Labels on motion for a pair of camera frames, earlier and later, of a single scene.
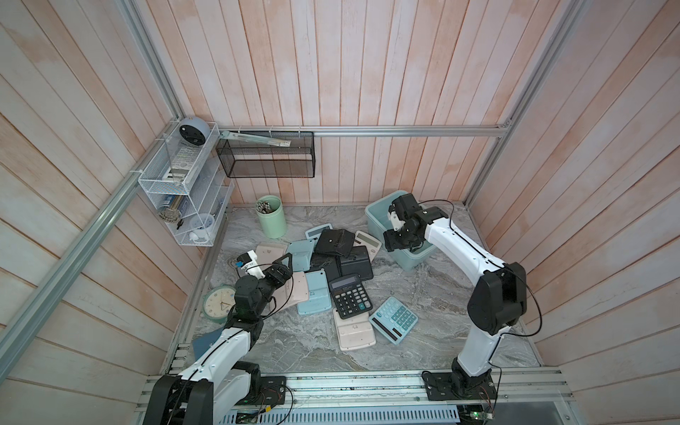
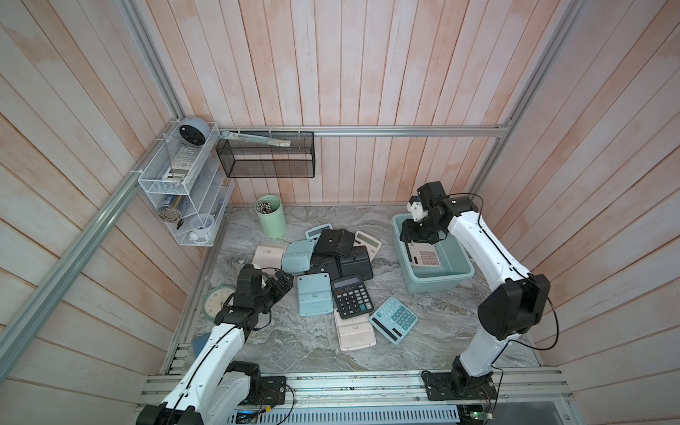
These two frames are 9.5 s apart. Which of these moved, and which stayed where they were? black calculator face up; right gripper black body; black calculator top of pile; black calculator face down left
Moved: right gripper black body
Stayed: black calculator face up; black calculator face down left; black calculator top of pile
